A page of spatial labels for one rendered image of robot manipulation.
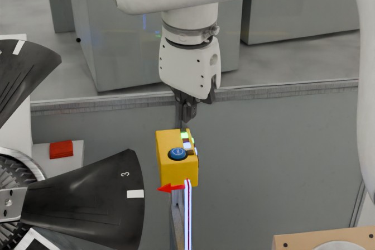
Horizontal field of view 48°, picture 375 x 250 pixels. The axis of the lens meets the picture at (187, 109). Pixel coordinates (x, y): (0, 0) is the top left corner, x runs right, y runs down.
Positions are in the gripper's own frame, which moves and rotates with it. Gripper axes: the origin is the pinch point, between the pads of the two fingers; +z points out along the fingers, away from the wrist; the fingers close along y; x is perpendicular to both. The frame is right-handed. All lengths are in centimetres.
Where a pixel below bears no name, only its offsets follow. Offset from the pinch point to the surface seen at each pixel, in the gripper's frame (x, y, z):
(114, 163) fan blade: 7.1, 13.4, 16.8
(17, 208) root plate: 26.0, 20.5, 17.5
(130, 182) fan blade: 8.7, 7.3, 17.0
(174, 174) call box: -11.4, 11.7, 36.3
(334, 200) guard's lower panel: -94, -19, 111
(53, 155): -8, 61, 58
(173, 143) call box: -18.6, 17.6, 34.1
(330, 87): -92, -3, 50
